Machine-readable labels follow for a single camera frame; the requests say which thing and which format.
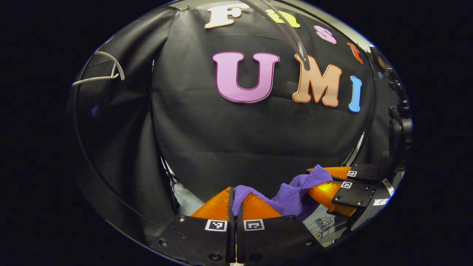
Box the white hanger with label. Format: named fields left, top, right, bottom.
left=245, top=0, right=311, bottom=71

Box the black backdrop cloth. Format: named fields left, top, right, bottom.
left=68, top=2, right=392, bottom=244

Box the black cable bundle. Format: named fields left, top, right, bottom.
left=310, top=216, right=337, bottom=238

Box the plain white hanger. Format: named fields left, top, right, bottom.
left=71, top=51, right=126, bottom=88

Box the purple shirt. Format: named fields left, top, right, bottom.
left=232, top=165, right=334, bottom=222

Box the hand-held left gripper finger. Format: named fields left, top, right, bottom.
left=145, top=187, right=236, bottom=265
left=236, top=192, right=326, bottom=265

